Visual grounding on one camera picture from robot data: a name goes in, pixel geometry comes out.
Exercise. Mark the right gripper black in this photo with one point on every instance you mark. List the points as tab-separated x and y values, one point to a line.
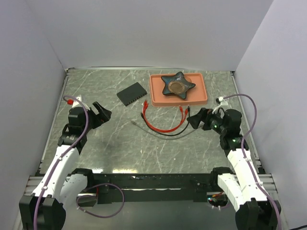
205	114

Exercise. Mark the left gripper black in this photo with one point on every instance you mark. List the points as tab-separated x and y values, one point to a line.
103	116

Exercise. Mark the black network switch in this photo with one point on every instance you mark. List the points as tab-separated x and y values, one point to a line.
131	94

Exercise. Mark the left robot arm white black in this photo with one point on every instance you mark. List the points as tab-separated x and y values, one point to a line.
45	208

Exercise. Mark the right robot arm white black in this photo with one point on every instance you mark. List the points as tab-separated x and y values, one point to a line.
255	208

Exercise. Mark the salmon pink tray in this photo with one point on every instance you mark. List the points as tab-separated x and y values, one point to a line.
195	96

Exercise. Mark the dark blue star dish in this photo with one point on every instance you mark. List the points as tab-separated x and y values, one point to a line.
176	85

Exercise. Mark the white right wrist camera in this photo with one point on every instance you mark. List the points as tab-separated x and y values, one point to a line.
221	101

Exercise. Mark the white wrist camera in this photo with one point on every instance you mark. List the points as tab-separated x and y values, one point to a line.
221	101
78	99

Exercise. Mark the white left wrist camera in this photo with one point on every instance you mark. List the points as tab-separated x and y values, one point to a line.
78	99

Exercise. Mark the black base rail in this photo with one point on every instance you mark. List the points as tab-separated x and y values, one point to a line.
129	187

